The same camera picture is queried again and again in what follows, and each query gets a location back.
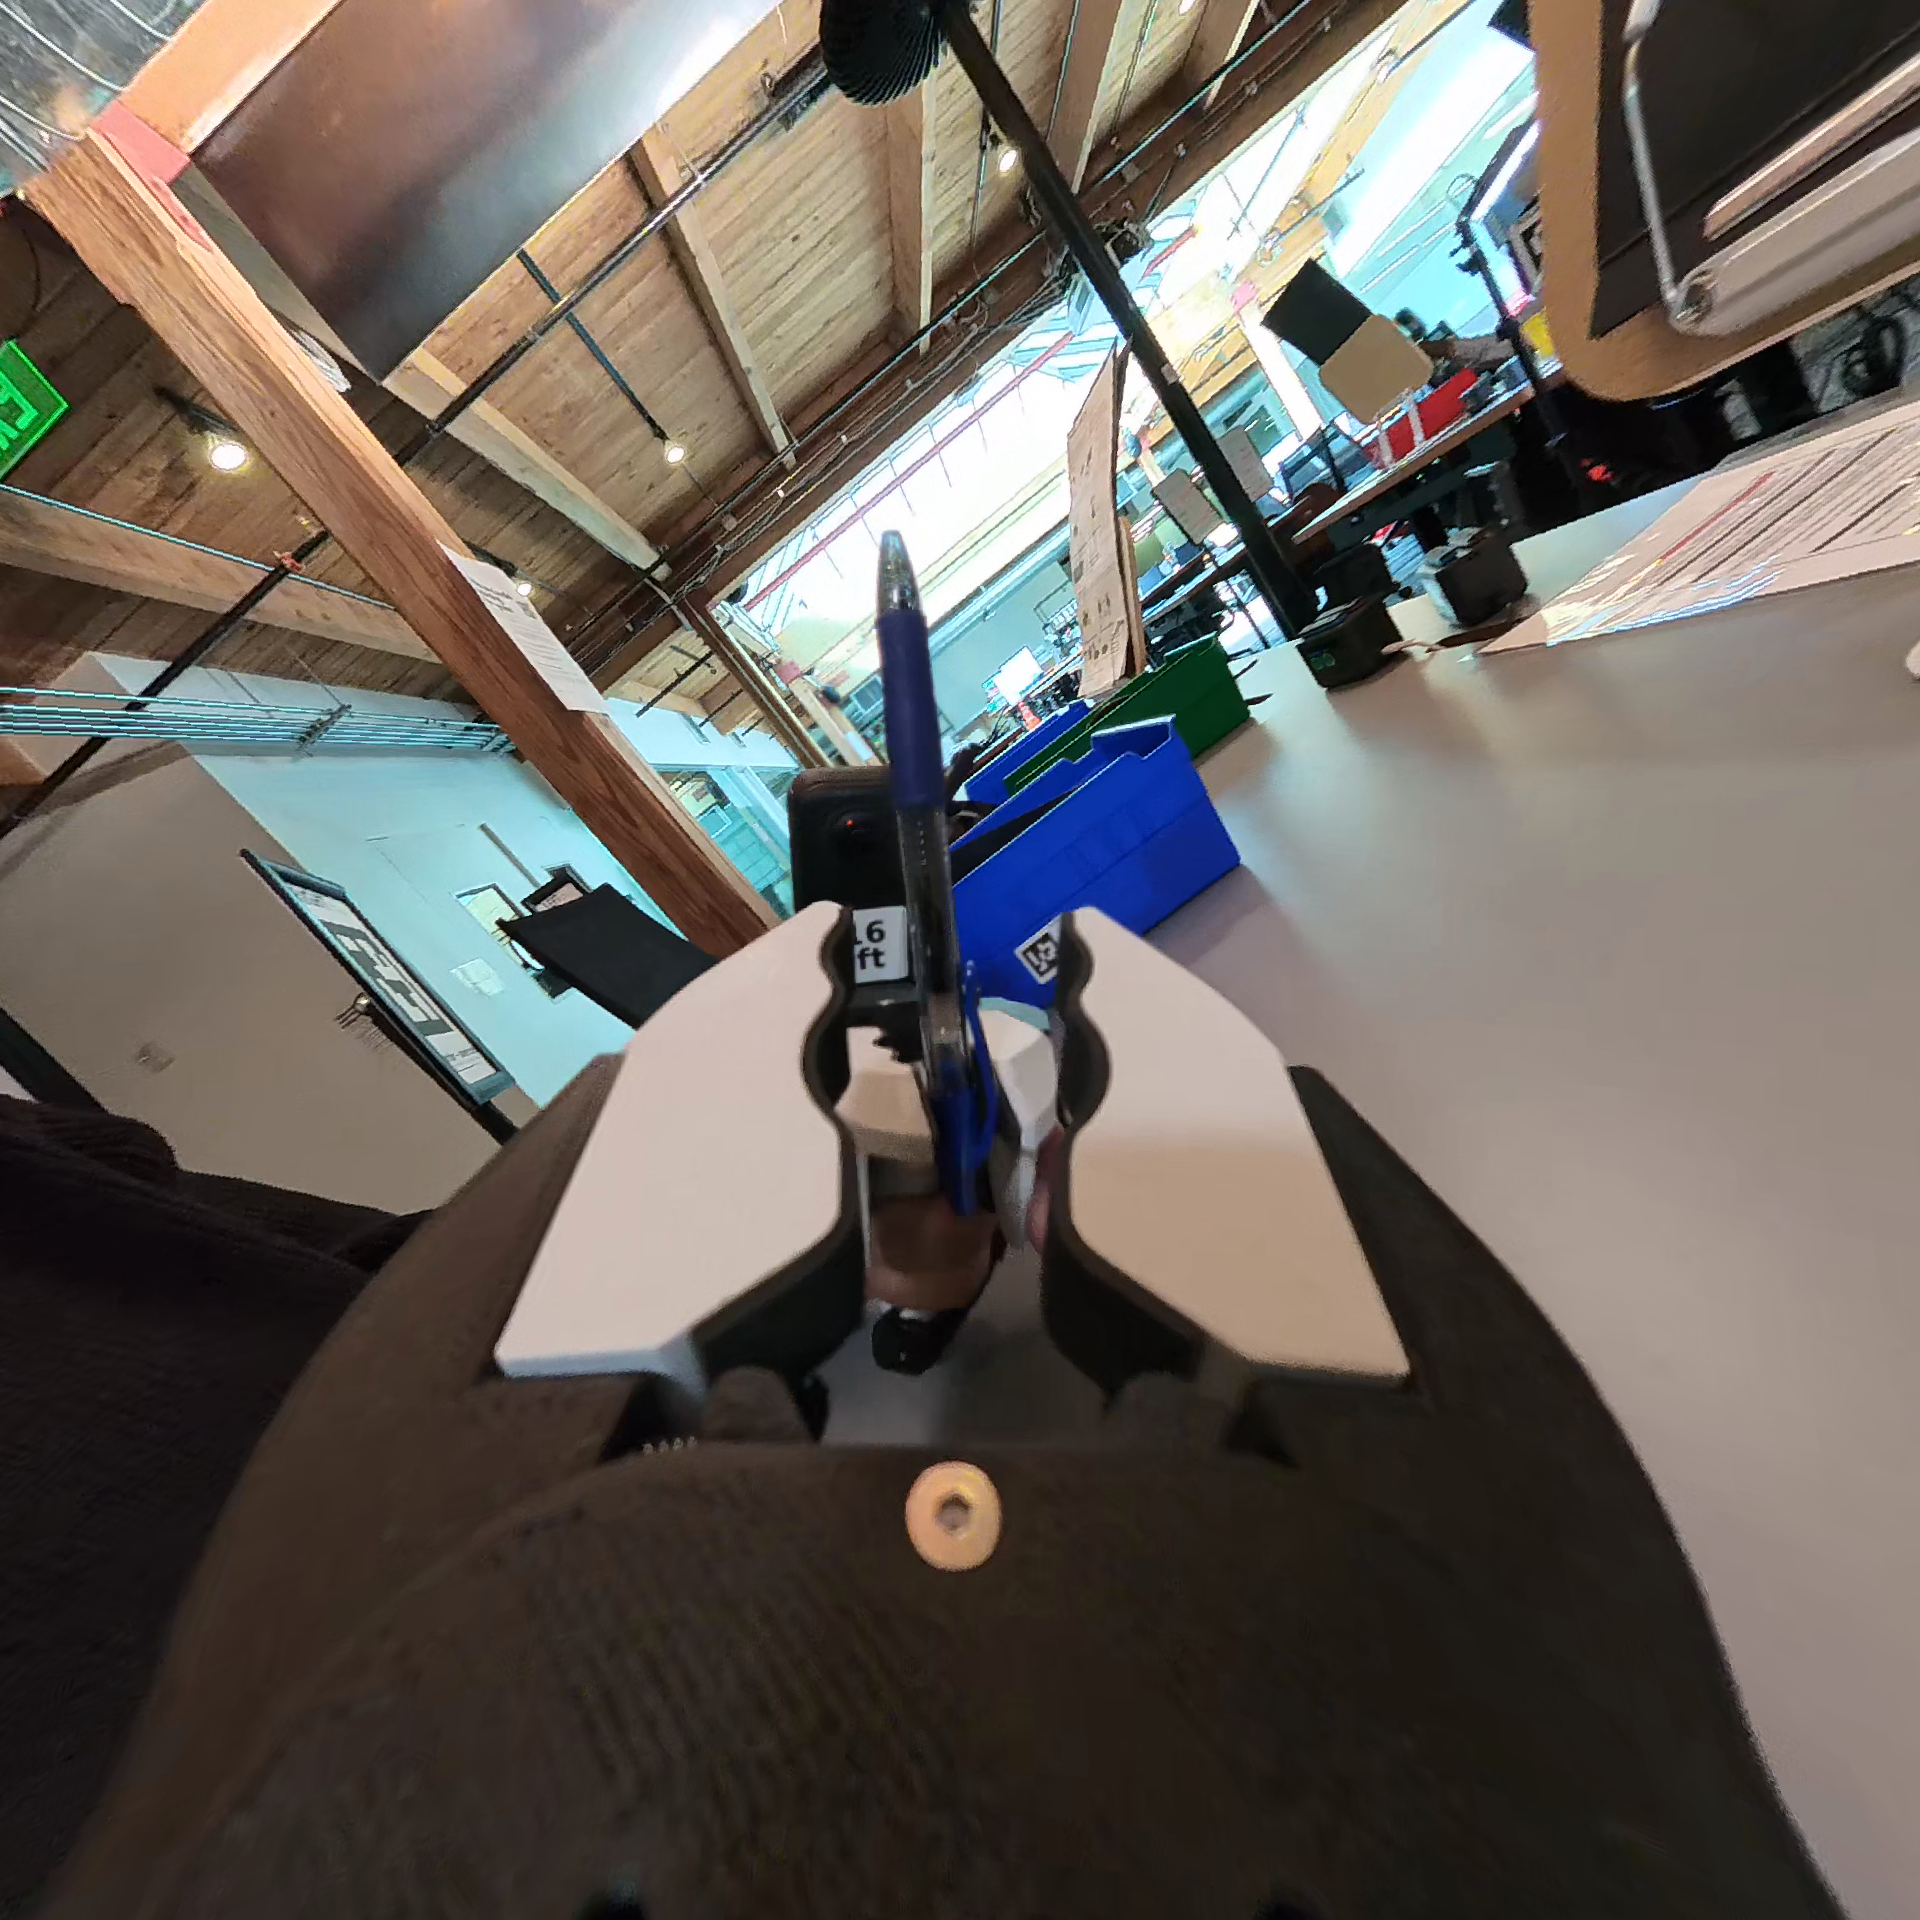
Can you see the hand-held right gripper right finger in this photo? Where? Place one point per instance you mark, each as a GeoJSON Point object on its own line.
{"type": "Point", "coordinates": [1227, 1201]}

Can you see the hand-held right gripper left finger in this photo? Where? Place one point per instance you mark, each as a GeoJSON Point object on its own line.
{"type": "Point", "coordinates": [689, 1185]}

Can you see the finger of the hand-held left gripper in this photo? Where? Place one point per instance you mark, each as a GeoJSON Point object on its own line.
{"type": "Point", "coordinates": [885, 1101]}
{"type": "Point", "coordinates": [1025, 1071]}

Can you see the blue ballpoint pen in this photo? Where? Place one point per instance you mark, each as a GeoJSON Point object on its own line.
{"type": "Point", "coordinates": [913, 705]}

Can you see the blue storage bin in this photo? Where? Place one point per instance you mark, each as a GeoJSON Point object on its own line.
{"type": "Point", "coordinates": [1111, 839]}
{"type": "Point", "coordinates": [998, 771]}

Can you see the person's left forearm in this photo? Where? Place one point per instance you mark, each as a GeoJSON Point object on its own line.
{"type": "Point", "coordinates": [151, 1424]}

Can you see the person's left hand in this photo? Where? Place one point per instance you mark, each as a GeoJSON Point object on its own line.
{"type": "Point", "coordinates": [930, 1251]}

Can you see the black office chair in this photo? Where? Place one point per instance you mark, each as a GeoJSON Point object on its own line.
{"type": "Point", "coordinates": [616, 952]}

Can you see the framed tag poster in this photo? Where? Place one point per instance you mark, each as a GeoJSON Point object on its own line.
{"type": "Point", "coordinates": [406, 1005]}

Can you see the green storage bin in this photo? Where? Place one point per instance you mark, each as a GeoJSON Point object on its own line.
{"type": "Point", "coordinates": [1185, 698]}

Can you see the paper note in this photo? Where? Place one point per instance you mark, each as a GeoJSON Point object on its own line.
{"type": "Point", "coordinates": [524, 632]}

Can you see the cardboard sheet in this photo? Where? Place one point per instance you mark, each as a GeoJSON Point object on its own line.
{"type": "Point", "coordinates": [1102, 524]}

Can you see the black charger block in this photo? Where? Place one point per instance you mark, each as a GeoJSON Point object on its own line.
{"type": "Point", "coordinates": [1350, 643]}

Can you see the wooden pillar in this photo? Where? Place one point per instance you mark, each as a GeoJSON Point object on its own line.
{"type": "Point", "coordinates": [376, 524]}

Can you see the dark grey battery block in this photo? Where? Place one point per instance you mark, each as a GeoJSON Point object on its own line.
{"type": "Point", "coordinates": [1478, 579]}

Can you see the red bin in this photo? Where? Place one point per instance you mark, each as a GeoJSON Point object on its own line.
{"type": "Point", "coordinates": [1464, 407]}

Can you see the printed paper sheet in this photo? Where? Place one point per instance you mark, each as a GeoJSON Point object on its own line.
{"type": "Point", "coordinates": [1755, 524]}

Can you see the green exit sign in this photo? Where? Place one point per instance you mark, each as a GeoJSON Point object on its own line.
{"type": "Point", "coordinates": [27, 407]}

